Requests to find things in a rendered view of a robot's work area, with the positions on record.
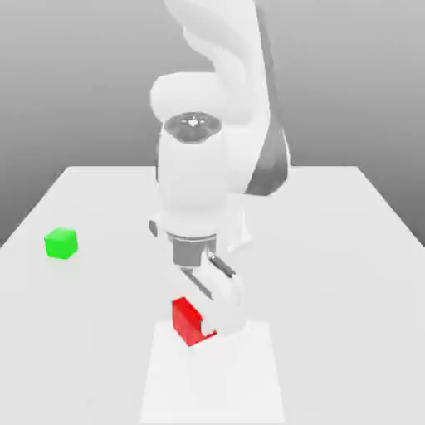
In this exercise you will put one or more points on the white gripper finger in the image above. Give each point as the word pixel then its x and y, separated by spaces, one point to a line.
pixel 206 326

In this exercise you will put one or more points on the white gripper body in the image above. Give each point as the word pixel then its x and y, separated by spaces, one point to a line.
pixel 225 298

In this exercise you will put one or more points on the small red cube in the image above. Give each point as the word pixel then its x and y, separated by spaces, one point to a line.
pixel 186 322

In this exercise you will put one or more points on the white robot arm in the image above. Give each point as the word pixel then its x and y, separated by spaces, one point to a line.
pixel 192 172

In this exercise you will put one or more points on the small green cube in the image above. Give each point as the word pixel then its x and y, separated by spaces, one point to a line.
pixel 61 243

